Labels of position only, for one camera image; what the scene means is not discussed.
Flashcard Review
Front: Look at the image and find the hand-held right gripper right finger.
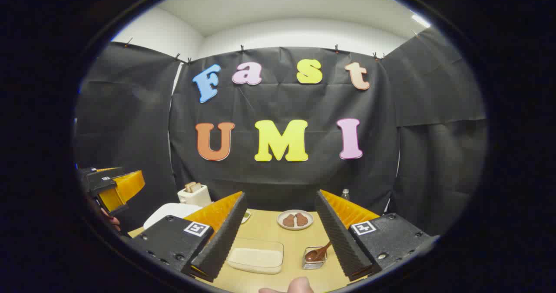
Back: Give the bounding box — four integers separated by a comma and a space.
315, 190, 439, 281

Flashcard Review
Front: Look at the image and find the black backdrop cloth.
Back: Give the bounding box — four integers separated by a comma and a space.
74, 26, 487, 241

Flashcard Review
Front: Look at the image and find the white round plate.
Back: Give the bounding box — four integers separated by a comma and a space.
277, 210, 314, 231

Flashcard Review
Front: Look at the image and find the clear square chopstick holder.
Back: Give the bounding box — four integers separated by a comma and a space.
302, 246, 328, 270

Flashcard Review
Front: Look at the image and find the brown wooden spoon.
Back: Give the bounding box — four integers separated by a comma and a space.
305, 241, 333, 262

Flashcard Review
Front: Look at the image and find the white rice cooker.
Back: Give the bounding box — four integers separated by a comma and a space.
143, 203, 204, 230

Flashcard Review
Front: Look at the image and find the white toaster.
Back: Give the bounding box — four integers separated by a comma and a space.
177, 184, 212, 207

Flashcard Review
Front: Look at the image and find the clear container of rice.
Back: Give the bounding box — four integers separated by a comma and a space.
226, 237, 285, 275

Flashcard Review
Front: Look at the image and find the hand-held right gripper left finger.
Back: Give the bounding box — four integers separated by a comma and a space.
130, 192, 248, 283

